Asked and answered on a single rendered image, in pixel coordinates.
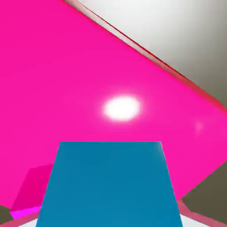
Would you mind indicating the large pink box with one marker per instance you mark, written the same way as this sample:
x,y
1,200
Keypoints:
x,y
71,79

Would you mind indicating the small blue cube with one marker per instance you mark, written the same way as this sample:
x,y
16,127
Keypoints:
x,y
110,186

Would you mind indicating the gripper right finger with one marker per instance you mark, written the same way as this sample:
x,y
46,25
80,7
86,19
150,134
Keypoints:
x,y
193,219

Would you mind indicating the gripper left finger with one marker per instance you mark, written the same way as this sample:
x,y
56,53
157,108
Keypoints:
x,y
26,222

